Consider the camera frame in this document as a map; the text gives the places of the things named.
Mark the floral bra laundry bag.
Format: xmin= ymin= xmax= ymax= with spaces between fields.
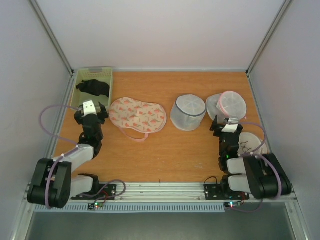
xmin=108 ymin=97 xmax=167 ymax=143

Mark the black bra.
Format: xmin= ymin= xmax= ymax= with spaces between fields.
xmin=76 ymin=79 xmax=110 ymax=98

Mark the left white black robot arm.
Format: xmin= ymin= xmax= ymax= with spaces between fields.
xmin=27 ymin=100 xmax=109 ymax=209

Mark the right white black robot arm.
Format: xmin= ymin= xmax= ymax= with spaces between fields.
xmin=210 ymin=116 xmax=292 ymax=200

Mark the pink trimmed mesh laundry bag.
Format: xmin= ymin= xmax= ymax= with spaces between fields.
xmin=205 ymin=91 xmax=247 ymax=123

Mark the grey trimmed mesh laundry bag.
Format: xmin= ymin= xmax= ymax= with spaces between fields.
xmin=170 ymin=94 xmax=207 ymax=132

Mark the green plastic basket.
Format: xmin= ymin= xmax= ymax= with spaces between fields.
xmin=70 ymin=67 xmax=114 ymax=109

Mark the right small circuit board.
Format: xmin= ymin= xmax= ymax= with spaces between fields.
xmin=224 ymin=200 xmax=244 ymax=209

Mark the small circuit board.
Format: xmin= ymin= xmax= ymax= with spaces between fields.
xmin=224 ymin=200 xmax=244 ymax=209
xmin=87 ymin=202 xmax=104 ymax=211

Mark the left small circuit board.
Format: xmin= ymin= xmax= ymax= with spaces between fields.
xmin=87 ymin=202 xmax=104 ymax=211

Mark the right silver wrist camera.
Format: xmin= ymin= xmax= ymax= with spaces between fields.
xmin=221 ymin=118 xmax=239 ymax=134

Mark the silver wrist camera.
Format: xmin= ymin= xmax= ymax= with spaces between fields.
xmin=221 ymin=118 xmax=239 ymax=134
xmin=79 ymin=100 xmax=98 ymax=117

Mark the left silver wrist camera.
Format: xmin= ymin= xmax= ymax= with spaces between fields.
xmin=79 ymin=100 xmax=98 ymax=117

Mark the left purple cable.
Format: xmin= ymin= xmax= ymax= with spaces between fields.
xmin=39 ymin=104 xmax=83 ymax=210

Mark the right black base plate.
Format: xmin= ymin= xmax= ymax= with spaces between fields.
xmin=203 ymin=183 xmax=250 ymax=201

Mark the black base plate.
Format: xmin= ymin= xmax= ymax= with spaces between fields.
xmin=203 ymin=183 xmax=250 ymax=201
xmin=71 ymin=184 xmax=117 ymax=201

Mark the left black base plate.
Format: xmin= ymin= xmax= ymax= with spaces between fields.
xmin=71 ymin=184 xmax=117 ymax=201

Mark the aluminium front rail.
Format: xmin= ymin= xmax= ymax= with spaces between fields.
xmin=69 ymin=181 xmax=255 ymax=203

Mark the grey slotted cable duct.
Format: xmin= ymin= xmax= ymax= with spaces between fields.
xmin=34 ymin=202 xmax=225 ymax=214

